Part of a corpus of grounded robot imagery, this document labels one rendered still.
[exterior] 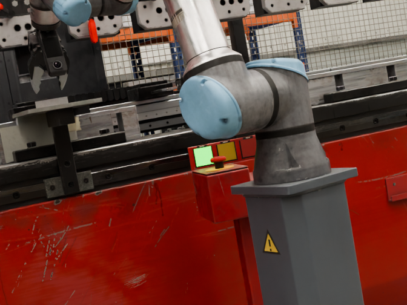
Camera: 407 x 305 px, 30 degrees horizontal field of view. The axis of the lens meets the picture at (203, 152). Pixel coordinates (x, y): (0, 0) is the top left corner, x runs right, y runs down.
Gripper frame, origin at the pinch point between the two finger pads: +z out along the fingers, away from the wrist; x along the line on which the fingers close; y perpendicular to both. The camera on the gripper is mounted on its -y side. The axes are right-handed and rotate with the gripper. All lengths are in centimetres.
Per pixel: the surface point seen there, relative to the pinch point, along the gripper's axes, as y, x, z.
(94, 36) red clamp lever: 9.3, -14.8, -8.4
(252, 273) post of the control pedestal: -57, -35, 22
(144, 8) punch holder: 16.0, -31.5, -10.8
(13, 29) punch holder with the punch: 15.2, 5.5, -9.8
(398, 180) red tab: -33, -99, 30
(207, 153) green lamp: -29.9, -32.6, 5.2
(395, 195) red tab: -36, -96, 32
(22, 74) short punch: 10.4, 4.7, 1.6
